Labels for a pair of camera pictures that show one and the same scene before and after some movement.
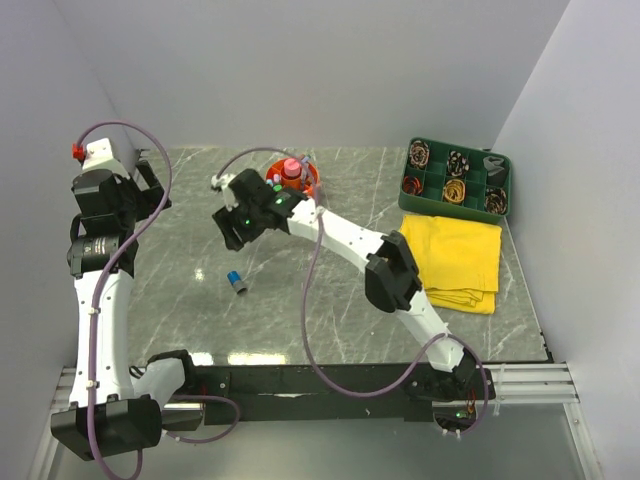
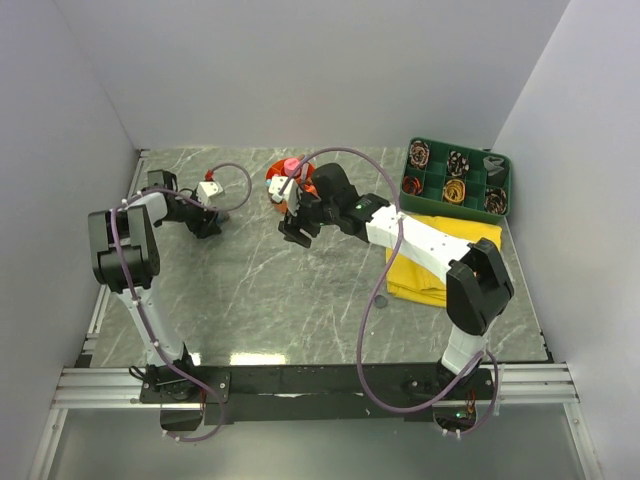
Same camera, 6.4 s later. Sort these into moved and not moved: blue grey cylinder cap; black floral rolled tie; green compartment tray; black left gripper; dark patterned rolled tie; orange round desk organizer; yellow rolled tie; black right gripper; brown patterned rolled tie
Moved: blue grey cylinder cap; black left gripper; black right gripper
Not moved: brown patterned rolled tie; green compartment tray; orange round desk organizer; yellow rolled tie; dark patterned rolled tie; black floral rolled tie
